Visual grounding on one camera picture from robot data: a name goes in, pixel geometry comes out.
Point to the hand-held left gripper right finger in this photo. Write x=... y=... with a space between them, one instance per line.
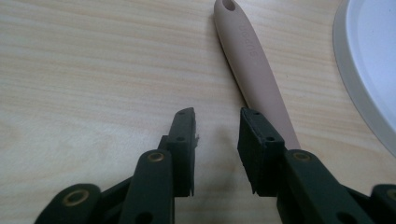
x=261 y=155

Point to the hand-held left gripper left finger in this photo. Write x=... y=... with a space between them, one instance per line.
x=184 y=155

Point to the white round-base stand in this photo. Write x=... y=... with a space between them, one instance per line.
x=373 y=46

